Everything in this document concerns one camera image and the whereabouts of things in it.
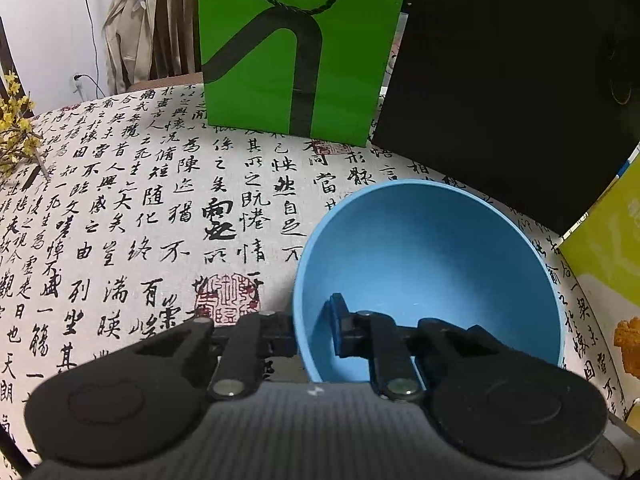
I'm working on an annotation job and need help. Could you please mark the wooden chair under jacket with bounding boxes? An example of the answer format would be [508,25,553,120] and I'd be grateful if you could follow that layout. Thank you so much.
[150,0,206,86]

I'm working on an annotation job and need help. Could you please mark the blue bowl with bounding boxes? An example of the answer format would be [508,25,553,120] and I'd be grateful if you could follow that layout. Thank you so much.
[291,178,567,385]

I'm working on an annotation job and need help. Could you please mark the yellow-green snack bag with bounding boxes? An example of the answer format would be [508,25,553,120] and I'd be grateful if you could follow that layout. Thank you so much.
[557,145,640,423]

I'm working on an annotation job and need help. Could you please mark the chair with beige jacket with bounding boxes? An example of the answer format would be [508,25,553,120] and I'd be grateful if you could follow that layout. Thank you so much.
[102,0,201,96]

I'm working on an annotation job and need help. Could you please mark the calligraphy printed tablecloth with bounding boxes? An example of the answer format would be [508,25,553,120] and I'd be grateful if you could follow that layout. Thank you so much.
[0,82,640,466]

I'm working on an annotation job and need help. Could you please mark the yellow blossom branch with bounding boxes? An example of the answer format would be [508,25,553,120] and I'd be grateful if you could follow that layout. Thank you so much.
[0,71,53,181]

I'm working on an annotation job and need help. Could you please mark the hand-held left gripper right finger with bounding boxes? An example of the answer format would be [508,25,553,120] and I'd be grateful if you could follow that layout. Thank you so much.
[327,292,506,401]

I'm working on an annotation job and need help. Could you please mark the black paper bag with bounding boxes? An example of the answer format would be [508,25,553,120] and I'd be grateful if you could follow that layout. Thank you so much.
[371,0,640,236]

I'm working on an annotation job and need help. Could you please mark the green paper bag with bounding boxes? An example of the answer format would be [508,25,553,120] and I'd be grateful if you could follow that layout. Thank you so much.
[198,0,413,147]

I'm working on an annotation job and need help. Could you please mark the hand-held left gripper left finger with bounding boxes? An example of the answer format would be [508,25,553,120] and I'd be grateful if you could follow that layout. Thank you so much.
[137,311,298,401]

